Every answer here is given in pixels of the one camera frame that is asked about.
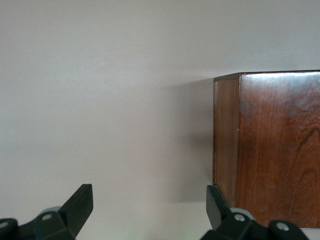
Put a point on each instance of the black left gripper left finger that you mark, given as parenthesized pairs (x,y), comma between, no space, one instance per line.
(62,222)

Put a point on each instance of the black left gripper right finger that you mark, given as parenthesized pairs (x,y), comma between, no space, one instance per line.
(232,227)

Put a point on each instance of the dark brown wooden cabinet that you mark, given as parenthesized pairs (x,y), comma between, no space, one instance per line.
(275,150)

